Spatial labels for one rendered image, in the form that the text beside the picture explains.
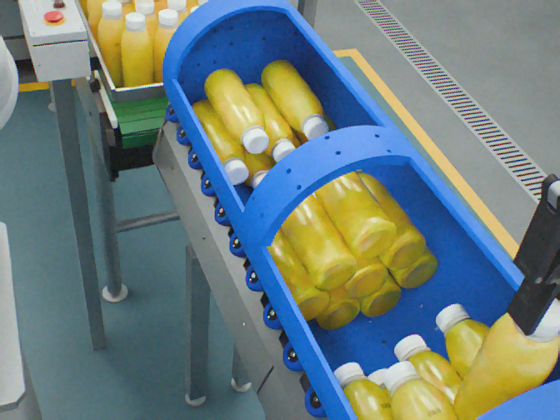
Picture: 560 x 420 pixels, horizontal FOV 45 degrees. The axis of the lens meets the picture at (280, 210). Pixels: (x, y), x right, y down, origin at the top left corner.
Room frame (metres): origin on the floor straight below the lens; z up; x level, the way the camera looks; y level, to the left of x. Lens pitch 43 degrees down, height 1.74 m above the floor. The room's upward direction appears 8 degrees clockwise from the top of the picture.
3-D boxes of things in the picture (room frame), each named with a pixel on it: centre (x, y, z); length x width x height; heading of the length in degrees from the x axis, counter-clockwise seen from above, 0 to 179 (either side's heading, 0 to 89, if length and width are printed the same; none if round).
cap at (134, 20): (1.22, 0.34, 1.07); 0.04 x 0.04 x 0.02
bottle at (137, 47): (1.22, 0.34, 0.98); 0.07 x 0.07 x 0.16
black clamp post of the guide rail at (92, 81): (1.22, 0.44, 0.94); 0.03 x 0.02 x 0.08; 28
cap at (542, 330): (0.40, -0.24, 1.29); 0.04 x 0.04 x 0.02
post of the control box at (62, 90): (1.17, 0.49, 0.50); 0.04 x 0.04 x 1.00; 28
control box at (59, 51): (1.17, 0.49, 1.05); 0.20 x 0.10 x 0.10; 28
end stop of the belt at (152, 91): (1.20, 0.18, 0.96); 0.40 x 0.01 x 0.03; 118
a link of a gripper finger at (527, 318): (0.39, -0.22, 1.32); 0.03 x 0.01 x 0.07; 28
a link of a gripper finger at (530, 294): (0.38, -0.21, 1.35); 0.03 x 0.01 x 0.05; 118
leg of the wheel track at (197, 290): (1.04, 0.17, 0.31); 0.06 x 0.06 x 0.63; 28
